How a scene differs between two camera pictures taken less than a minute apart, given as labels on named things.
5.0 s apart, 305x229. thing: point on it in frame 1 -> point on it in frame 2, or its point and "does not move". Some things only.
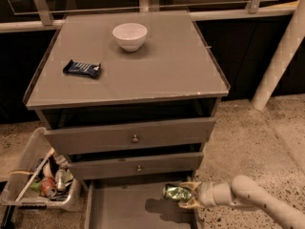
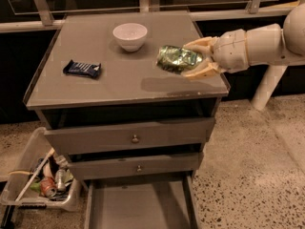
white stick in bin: (50, 154) does not move
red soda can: (48, 187) does not move
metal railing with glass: (33, 8) does not move
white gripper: (206, 194) -> (231, 51)
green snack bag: (176, 193) -> (176, 59)
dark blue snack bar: (82, 69) does not move
